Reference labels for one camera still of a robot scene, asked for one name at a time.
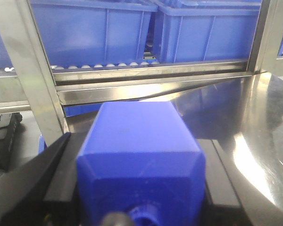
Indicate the stainless steel shelf rack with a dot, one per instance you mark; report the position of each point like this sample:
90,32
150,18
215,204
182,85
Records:
35,86

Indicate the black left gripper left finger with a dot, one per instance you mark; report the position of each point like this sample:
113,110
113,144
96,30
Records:
43,192

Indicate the blue bottle-shaped part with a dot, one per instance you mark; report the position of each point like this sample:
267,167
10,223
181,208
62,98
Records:
141,159

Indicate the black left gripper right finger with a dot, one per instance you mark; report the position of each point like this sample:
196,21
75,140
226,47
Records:
221,206

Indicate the blue plastic bin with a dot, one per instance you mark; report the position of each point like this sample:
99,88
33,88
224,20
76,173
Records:
204,30
93,32

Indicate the blue plastic bin middle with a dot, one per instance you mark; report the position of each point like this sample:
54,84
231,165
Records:
204,30

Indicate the blue plastic bin left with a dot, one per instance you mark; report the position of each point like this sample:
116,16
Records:
93,32

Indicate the white roller track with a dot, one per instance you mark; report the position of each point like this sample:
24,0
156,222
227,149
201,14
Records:
55,67

